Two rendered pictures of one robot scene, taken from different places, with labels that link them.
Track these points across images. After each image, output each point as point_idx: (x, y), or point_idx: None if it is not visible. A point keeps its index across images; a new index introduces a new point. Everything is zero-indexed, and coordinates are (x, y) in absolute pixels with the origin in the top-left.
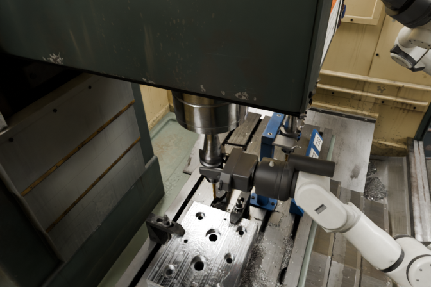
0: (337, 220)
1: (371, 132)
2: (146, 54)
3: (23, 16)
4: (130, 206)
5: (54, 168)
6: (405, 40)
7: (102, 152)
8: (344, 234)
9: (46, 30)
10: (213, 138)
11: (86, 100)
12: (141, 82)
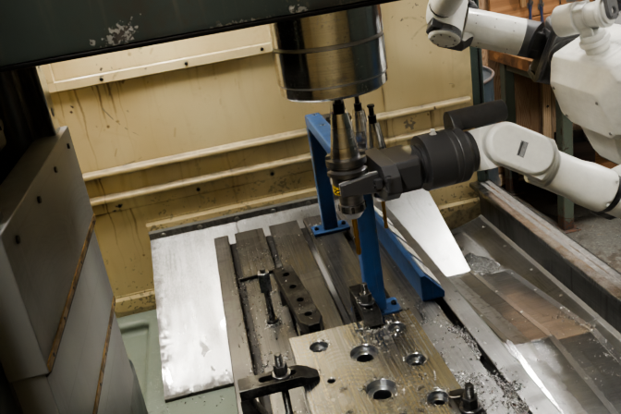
0: (545, 153)
1: (427, 193)
2: None
3: None
4: None
5: (64, 322)
6: (445, 2)
7: (91, 313)
8: (555, 179)
9: None
10: (348, 124)
11: (57, 193)
12: (284, 17)
